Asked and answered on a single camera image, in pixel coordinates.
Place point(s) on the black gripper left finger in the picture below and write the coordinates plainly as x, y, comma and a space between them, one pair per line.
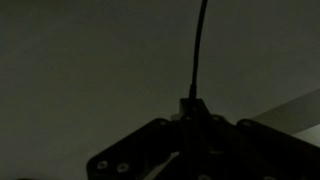
138, 154

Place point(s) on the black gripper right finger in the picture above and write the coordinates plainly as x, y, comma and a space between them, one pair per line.
266, 153

